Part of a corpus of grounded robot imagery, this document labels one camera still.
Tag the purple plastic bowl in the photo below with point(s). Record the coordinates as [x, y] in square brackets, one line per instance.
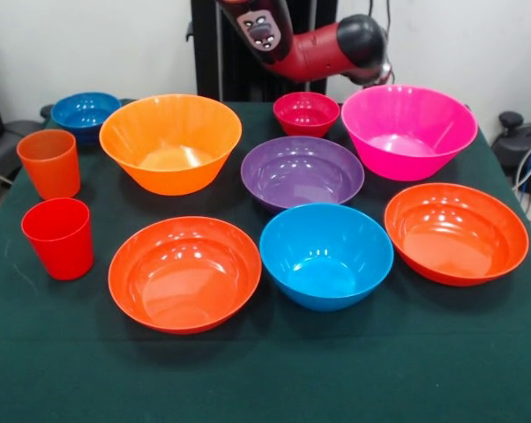
[301, 172]

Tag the small crimson plastic bowl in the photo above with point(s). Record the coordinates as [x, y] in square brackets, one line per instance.
[305, 114]

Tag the large magenta plastic bowl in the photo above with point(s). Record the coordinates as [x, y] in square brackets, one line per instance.
[406, 128]

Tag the red-orange plastic bowl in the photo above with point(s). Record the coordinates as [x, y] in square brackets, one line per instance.
[455, 233]
[181, 277]

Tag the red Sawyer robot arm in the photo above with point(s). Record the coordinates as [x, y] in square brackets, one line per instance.
[318, 48]

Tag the light blue plastic bowl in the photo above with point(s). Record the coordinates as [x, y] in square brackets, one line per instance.
[323, 255]

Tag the large orange plastic bowl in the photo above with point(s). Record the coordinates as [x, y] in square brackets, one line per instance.
[168, 132]

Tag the dark green tablecloth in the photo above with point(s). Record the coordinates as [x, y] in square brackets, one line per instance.
[265, 374]

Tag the small dark blue bowl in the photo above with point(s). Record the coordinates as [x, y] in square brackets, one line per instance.
[84, 114]

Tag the red plastic cup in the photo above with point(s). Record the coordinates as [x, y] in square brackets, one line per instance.
[60, 247]

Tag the orange plastic cup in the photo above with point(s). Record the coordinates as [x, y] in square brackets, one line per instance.
[49, 172]

